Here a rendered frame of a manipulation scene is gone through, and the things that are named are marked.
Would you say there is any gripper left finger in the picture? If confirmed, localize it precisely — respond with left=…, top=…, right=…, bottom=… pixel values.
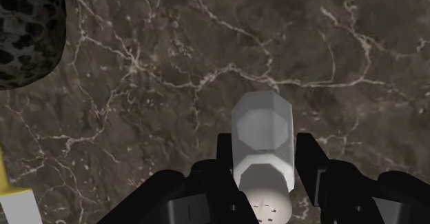
left=96, top=132, right=260, bottom=224

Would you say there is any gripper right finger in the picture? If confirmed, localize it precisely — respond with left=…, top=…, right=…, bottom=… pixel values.
left=294, top=132, right=430, bottom=224

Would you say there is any white salt shaker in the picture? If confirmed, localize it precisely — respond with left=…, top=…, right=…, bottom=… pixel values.
left=231, top=90, right=296, bottom=224

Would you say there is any yellow and white tool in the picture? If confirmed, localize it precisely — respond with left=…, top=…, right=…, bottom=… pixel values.
left=0, top=146, right=43, bottom=224

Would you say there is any leopard patterned robot stand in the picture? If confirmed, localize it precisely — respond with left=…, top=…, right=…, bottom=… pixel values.
left=0, top=0, right=67, bottom=91

